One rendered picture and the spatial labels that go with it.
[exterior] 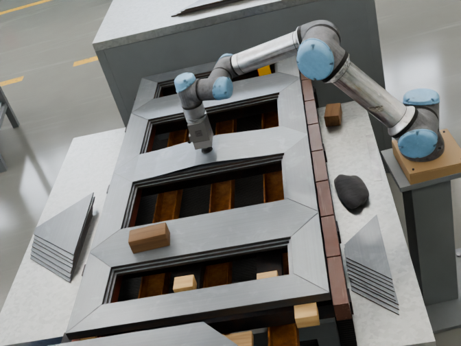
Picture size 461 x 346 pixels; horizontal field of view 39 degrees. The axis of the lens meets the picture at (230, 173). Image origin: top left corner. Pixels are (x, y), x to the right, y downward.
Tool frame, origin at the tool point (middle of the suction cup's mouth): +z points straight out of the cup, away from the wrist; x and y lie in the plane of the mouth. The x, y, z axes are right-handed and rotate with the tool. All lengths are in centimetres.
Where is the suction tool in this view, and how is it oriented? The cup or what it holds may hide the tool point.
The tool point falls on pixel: (208, 152)
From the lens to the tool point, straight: 237.6
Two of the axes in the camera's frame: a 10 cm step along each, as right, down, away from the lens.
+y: -0.4, 5.8, -8.1
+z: 2.5, 8.0, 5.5
